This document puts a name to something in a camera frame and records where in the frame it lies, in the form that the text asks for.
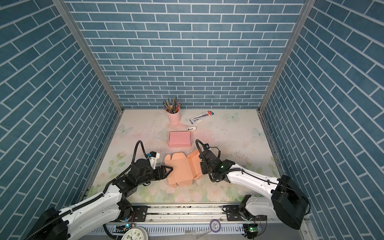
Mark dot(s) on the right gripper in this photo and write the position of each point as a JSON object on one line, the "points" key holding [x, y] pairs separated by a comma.
{"points": [[202, 167]]}

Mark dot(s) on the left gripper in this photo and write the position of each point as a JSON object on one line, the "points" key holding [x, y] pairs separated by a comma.
{"points": [[163, 175]]}

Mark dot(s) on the peach paper box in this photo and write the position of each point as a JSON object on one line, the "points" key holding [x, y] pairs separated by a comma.
{"points": [[186, 169]]}

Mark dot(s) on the pink paper box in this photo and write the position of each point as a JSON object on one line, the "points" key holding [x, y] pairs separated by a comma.
{"points": [[180, 139]]}

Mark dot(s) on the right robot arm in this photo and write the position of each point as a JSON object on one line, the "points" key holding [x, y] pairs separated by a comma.
{"points": [[284, 198]]}

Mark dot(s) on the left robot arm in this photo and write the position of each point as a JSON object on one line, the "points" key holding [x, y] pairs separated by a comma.
{"points": [[111, 204]]}

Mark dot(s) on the blue white pen box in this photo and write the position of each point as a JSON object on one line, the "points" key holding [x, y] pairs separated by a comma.
{"points": [[201, 117]]}

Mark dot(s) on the pink pencil bucket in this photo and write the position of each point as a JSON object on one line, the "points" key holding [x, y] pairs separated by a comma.
{"points": [[174, 118]]}

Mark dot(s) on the coloured pencils bundle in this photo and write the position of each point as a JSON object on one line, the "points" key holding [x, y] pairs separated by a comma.
{"points": [[172, 106]]}

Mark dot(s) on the white round clock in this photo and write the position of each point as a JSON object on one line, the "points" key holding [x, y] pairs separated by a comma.
{"points": [[136, 233]]}

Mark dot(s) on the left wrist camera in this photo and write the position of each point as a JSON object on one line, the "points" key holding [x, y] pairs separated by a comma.
{"points": [[153, 157]]}

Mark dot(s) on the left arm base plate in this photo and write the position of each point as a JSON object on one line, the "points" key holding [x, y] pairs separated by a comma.
{"points": [[132, 215]]}

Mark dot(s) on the metal base rail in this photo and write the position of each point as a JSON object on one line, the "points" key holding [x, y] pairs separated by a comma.
{"points": [[194, 219]]}

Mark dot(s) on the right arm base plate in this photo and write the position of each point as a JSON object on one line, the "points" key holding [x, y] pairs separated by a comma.
{"points": [[235, 213]]}

